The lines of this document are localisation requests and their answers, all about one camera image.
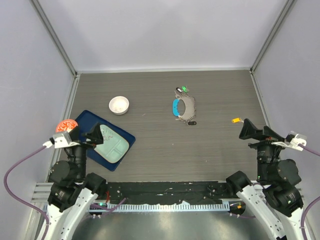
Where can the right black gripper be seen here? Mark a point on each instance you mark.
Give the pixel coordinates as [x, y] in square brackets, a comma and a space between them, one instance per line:
[249, 130]

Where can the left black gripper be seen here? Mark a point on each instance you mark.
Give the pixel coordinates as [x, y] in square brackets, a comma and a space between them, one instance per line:
[95, 135]

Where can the blue keyring with keys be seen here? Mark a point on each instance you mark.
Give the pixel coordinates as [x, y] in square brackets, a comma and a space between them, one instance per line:
[184, 105]

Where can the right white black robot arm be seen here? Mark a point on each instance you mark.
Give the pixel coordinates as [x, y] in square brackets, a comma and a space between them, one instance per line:
[281, 212]

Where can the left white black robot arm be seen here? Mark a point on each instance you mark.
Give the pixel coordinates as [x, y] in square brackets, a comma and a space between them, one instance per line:
[73, 190]

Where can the dark blue tray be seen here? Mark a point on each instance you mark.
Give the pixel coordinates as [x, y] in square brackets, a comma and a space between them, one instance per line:
[86, 120]

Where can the orange patterned bowl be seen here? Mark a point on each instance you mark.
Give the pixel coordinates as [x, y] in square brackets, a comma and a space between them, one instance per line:
[66, 125]

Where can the yellow tagged key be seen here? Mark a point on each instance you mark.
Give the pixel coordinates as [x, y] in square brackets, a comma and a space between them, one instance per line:
[237, 120]

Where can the pale green divided plate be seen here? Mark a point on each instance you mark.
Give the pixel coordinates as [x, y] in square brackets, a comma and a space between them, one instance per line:
[114, 146]

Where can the white round bowl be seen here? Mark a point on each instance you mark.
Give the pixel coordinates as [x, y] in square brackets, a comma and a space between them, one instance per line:
[119, 105]

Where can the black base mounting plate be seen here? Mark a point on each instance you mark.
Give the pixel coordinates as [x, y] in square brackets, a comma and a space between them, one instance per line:
[168, 193]

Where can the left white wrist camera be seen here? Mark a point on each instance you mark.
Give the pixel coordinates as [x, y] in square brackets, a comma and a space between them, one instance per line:
[59, 140]

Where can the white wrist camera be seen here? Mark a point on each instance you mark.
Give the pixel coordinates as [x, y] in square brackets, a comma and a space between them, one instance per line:
[59, 140]
[295, 141]

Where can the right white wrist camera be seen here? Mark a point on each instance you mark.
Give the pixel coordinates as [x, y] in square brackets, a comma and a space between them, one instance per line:
[295, 141]

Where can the white slotted cable duct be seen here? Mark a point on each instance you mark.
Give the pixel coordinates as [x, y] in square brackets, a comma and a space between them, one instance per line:
[183, 207]

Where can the aluminium frame rail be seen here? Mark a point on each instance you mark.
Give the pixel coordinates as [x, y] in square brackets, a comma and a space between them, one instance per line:
[103, 207]

